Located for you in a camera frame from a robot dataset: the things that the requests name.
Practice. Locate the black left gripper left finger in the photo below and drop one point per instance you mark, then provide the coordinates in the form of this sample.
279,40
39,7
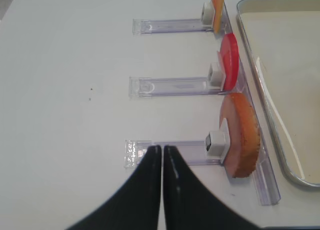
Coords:
136,204

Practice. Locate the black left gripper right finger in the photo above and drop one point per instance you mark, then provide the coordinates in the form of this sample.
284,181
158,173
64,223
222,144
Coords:
188,204

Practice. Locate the white pusher block near tomato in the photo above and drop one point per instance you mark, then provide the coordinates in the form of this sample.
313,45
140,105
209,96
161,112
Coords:
216,75

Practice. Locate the red tomato slice in rack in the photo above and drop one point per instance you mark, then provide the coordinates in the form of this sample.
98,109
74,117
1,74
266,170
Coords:
229,53

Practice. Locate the white pusher block near cheese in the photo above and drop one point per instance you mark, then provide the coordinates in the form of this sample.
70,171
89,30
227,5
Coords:
207,13

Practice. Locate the upright cheese slice in rack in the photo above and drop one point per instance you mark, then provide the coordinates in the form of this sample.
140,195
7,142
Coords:
218,6

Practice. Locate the white pusher block near bun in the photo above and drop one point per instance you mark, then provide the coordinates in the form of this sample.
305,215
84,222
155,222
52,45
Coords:
217,143

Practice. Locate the left clear acrylic rack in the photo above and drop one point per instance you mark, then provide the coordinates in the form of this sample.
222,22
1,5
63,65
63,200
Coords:
195,151

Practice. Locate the bun half in left rack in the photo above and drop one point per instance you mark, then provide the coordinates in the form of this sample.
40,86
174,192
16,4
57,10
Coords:
244,133

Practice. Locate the white metal tray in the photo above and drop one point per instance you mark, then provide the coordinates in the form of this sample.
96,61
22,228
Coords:
282,41

